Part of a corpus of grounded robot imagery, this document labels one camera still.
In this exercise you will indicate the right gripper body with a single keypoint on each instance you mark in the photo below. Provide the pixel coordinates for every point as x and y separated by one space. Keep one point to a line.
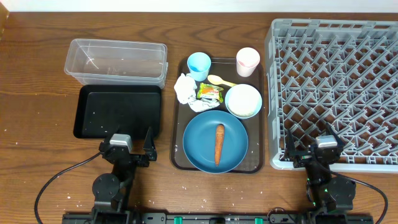
310 158

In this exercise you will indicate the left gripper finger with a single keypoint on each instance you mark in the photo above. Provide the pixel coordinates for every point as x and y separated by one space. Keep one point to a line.
149 146
115 132

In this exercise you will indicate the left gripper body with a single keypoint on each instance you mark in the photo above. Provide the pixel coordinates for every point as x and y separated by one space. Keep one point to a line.
130 157

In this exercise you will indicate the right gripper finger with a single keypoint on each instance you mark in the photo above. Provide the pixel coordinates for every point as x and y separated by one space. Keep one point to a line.
330 131
290 150

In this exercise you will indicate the white paper ball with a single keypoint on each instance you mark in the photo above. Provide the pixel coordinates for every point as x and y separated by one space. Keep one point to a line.
202 104

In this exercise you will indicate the white tissue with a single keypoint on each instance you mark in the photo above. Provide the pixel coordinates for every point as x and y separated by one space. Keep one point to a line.
185 87

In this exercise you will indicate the orange carrot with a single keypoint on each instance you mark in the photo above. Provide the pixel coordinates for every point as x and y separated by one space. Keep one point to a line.
219 143

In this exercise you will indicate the green snack wrapper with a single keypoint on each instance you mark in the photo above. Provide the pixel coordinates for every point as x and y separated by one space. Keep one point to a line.
210 92

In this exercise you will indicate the light blue cup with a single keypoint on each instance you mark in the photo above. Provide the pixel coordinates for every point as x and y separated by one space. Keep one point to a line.
199 65

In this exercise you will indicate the pink cup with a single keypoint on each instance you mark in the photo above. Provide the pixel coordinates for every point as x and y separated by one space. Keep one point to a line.
247 59

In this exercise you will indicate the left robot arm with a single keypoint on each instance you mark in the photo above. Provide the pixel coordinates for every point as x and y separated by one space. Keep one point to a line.
112 190

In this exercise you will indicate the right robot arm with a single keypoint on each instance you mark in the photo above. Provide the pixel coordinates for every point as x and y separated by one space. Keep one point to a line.
331 196

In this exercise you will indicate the grey dishwasher rack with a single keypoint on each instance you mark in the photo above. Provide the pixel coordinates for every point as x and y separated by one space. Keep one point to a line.
337 73

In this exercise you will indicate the black tray bin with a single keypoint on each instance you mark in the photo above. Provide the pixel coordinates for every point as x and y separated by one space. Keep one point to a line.
101 108

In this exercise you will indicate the dark blue plate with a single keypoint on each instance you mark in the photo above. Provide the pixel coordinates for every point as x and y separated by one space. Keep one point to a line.
199 142

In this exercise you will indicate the light blue rice bowl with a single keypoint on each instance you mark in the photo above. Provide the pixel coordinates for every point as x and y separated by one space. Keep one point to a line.
243 101

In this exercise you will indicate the brown serving tray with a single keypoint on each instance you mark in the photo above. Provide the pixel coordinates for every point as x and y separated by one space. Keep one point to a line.
254 159

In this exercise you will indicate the clear plastic bin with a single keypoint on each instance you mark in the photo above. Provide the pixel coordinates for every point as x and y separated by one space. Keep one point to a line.
116 62

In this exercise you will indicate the yellow plastic spoon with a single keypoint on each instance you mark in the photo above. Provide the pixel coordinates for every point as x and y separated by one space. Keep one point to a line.
216 80

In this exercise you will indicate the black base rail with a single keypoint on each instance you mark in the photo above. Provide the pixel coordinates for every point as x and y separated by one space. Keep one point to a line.
162 218

